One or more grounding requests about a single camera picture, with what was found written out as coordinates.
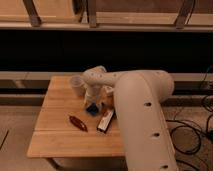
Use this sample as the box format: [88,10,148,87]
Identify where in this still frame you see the black floor cables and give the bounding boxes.
[165,64,213,171]

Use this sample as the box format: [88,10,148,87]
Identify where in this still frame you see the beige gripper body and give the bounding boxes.
[84,86,101,107]

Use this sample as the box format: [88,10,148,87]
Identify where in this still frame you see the wooden table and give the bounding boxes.
[27,76,124,158]

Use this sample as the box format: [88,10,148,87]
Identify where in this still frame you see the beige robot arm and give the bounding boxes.
[70,66,179,171]

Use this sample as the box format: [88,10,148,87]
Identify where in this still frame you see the white packet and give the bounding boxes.
[104,86,114,96]

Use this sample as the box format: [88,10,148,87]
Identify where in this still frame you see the red chili pepper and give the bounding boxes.
[69,116,88,132]

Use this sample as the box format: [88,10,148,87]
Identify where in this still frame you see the wooden shelf rail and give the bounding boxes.
[0,0,213,32]

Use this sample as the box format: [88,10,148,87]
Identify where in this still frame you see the black and white rectangular box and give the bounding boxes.
[97,109,115,133]

